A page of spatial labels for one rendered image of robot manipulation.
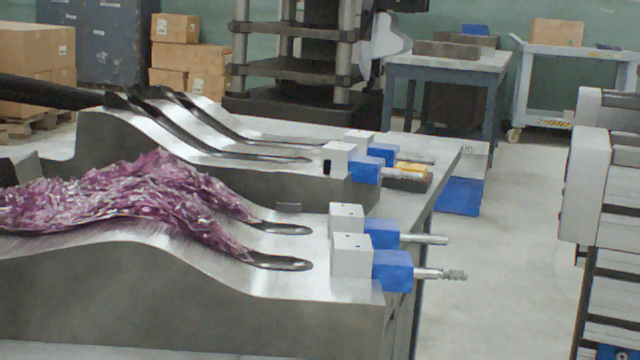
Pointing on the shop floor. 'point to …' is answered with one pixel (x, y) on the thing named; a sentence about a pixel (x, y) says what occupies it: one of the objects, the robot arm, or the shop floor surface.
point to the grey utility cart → (518, 115)
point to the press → (304, 69)
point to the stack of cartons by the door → (187, 58)
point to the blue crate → (460, 196)
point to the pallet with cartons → (40, 51)
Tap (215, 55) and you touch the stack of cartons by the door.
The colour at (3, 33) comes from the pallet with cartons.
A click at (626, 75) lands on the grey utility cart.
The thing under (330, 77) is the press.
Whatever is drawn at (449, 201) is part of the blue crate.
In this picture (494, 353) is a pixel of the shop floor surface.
